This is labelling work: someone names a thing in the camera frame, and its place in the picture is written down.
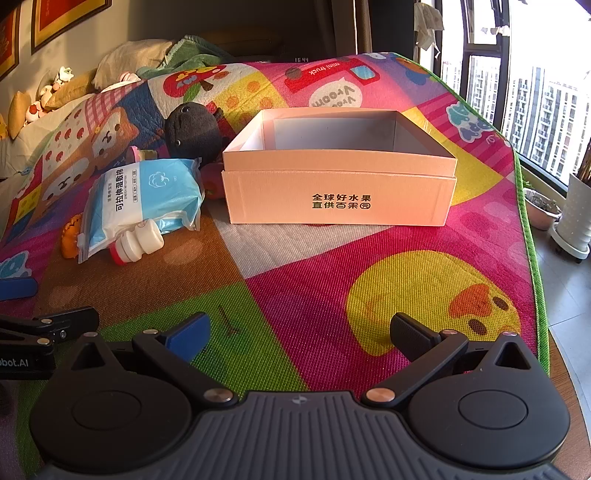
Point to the hanging white cloth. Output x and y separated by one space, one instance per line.
427 27

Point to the pink cupcake toy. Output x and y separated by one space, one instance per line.
141 153

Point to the pale cardboard box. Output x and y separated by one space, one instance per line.
337 194

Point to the palm plant in white pot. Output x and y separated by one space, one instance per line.
575 217

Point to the yellow pillow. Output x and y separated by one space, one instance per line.
21 115

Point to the red framed picture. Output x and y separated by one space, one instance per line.
7 37
64 21

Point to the blue wipes packet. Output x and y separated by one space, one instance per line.
152 187

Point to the small plush toys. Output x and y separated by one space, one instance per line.
53 87

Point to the small white bottle red cap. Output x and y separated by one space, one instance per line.
136 242

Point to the small potted plant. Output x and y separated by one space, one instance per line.
540 212

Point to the brown curtain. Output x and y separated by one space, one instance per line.
364 25

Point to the black plush toy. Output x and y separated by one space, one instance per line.
191 131

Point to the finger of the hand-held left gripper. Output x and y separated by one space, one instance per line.
69 321
16 288

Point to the dark window frame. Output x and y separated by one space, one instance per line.
502 69

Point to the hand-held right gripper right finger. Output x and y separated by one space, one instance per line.
411 334

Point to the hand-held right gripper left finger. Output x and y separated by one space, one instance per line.
187 337

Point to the green blanket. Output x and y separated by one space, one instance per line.
198 53

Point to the orange toy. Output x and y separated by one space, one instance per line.
71 237

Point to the colourful cartoon play mat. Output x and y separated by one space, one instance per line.
323 286

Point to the beige pillow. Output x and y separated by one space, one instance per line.
134 60

